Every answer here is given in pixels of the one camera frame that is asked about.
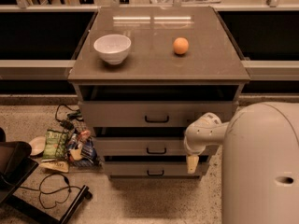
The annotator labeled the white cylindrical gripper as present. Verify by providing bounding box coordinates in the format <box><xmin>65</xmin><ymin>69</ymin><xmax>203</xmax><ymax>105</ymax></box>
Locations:
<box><xmin>183</xmin><ymin>136</ymin><xmax>206</xmax><ymax>174</ymax></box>

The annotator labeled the grey drawer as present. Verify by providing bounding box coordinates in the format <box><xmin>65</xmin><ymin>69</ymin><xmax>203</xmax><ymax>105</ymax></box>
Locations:
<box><xmin>93</xmin><ymin>127</ymin><xmax>221</xmax><ymax>157</ymax></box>
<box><xmin>103</xmin><ymin>155</ymin><xmax>209</xmax><ymax>178</ymax></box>
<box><xmin>78</xmin><ymin>85</ymin><xmax>237</xmax><ymax>128</ymax></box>

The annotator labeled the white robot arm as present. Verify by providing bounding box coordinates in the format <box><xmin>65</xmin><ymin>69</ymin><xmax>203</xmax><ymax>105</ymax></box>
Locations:
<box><xmin>184</xmin><ymin>102</ymin><xmax>299</xmax><ymax>224</ymax></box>

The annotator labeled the grey bottom drawer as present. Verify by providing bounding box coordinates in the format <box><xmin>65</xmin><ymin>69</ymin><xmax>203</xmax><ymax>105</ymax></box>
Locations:
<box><xmin>103</xmin><ymin>155</ymin><xmax>209</xmax><ymax>178</ymax></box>

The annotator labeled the grey drawer cabinet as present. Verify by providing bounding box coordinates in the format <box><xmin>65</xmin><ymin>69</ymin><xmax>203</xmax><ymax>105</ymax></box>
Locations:
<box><xmin>67</xmin><ymin>6</ymin><xmax>251</xmax><ymax>181</ymax></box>

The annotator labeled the grey top drawer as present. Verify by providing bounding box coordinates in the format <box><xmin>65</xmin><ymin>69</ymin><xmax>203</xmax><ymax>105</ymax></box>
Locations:
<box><xmin>78</xmin><ymin>85</ymin><xmax>237</xmax><ymax>128</ymax></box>

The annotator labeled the orange fruit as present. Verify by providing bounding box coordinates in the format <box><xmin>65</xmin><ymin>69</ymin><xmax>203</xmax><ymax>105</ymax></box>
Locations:
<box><xmin>173</xmin><ymin>37</ymin><xmax>189</xmax><ymax>55</ymax></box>

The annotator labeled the yellow snack bag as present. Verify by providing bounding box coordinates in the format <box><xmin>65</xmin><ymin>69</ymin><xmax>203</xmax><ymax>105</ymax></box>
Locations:
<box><xmin>39</xmin><ymin>161</ymin><xmax>69</xmax><ymax>173</ymax></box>

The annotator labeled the white ceramic bowl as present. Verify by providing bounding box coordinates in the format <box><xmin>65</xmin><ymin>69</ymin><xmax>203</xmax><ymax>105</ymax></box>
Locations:
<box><xmin>93</xmin><ymin>35</ymin><xmax>132</xmax><ymax>64</ymax></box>

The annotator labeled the green chip bag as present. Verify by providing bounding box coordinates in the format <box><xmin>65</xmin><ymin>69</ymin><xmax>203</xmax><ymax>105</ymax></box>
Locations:
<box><xmin>42</xmin><ymin>130</ymin><xmax>68</xmax><ymax>161</ymax></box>

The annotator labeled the white paper plate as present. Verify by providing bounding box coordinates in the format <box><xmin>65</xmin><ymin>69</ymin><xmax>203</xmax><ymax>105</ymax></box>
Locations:
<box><xmin>29</xmin><ymin>136</ymin><xmax>46</xmax><ymax>156</ymax></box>

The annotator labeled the black chair base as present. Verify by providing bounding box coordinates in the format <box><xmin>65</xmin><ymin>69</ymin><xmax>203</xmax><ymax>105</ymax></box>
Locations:
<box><xmin>0</xmin><ymin>128</ymin><xmax>93</xmax><ymax>224</ymax></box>

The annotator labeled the black floor cable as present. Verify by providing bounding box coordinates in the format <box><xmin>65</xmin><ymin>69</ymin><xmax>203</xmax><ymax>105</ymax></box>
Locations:
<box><xmin>19</xmin><ymin>172</ymin><xmax>82</xmax><ymax>211</ymax></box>

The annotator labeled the black power adapter cable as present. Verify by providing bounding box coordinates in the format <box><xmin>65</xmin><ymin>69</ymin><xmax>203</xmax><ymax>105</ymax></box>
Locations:
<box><xmin>54</xmin><ymin>104</ymin><xmax>84</xmax><ymax>132</ymax></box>

